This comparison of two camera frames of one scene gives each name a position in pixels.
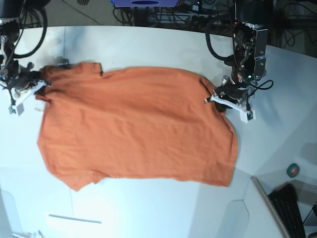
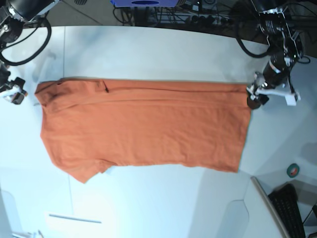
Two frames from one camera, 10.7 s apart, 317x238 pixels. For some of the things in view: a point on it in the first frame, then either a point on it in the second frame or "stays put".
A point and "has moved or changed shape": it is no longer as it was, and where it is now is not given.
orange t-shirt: [136, 125] has moved or changed shape
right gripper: [233, 90] to [275, 73]
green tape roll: [292, 170] stays put
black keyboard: [285, 200] stays put
